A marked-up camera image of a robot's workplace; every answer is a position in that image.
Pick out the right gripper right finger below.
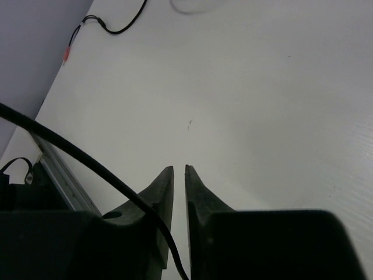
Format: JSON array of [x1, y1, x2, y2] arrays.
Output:
[[185, 165, 235, 279]]

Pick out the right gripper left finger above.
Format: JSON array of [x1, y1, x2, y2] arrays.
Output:
[[102, 166, 174, 269]]

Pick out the thin black headphone cable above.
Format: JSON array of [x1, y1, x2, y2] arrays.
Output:
[[0, 102, 190, 280]]

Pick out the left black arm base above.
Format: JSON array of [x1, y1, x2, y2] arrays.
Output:
[[1, 157, 72, 211]]

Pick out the aluminium rail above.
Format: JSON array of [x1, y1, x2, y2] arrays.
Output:
[[30, 133, 101, 216]]

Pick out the thin coloured wires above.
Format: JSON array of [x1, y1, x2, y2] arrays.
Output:
[[61, 0, 148, 67]]

